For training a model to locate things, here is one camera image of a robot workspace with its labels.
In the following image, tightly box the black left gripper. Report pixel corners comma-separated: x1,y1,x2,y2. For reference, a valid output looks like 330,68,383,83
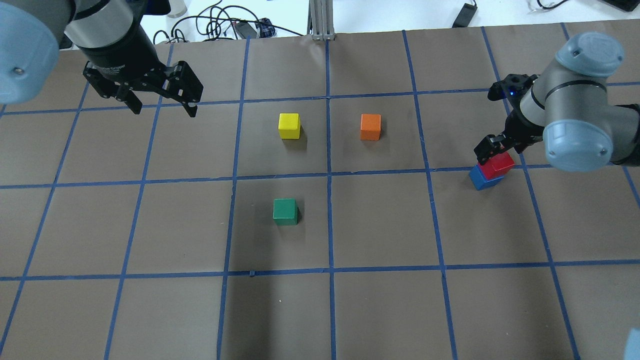
81,35,204,118

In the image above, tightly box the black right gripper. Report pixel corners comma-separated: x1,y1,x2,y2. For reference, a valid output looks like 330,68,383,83
473,112,544,166

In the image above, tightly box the red wooden block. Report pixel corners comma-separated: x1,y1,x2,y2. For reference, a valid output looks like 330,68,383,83
477,152,515,180

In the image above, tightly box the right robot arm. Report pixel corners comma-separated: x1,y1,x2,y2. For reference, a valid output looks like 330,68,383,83
474,31,640,173

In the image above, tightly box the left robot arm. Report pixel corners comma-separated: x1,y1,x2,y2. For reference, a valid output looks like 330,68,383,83
0,0,204,117

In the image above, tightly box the blue wooden block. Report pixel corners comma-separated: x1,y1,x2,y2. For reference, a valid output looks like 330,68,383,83
468,164,505,191

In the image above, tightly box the orange wooden block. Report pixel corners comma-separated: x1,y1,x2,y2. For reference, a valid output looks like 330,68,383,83
359,113,382,141

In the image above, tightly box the yellow wooden block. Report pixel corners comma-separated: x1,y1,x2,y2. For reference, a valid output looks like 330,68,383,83
278,112,302,140

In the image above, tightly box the green wooden block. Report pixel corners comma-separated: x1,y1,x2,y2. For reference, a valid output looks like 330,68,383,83
272,198,298,226

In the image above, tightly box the black power adapter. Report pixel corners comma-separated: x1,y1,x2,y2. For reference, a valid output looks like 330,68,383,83
451,2,478,28

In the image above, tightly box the brown paper table mat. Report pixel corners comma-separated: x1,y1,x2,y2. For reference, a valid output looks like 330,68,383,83
1,20,639,360

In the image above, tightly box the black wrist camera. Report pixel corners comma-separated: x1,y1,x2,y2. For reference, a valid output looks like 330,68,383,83
487,74,538,104

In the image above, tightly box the black cable bundle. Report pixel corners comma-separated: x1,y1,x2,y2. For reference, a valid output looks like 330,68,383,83
152,0,306,45

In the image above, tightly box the aluminium frame post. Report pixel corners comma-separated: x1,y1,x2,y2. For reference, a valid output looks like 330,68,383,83
307,0,335,41

